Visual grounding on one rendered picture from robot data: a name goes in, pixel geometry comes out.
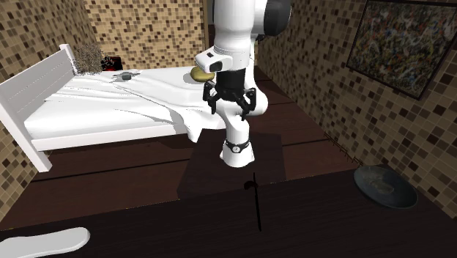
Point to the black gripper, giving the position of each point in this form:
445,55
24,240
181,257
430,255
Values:
231,83

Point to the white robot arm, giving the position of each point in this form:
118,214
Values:
234,32

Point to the yellow rounded object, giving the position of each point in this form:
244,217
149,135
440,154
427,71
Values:
200,74

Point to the small grey object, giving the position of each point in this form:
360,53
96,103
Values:
126,75

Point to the thin black stick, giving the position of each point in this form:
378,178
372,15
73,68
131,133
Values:
257,207

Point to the red and black object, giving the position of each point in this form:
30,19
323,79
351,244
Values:
112,63

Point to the white bed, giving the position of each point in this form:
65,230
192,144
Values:
93,107

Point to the dry brown plant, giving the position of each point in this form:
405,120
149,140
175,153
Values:
88,59

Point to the dark grey bowl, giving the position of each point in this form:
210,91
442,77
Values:
385,187

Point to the white oval object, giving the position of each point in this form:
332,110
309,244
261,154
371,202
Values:
42,243

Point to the framed abstract wall picture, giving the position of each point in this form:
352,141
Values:
400,43

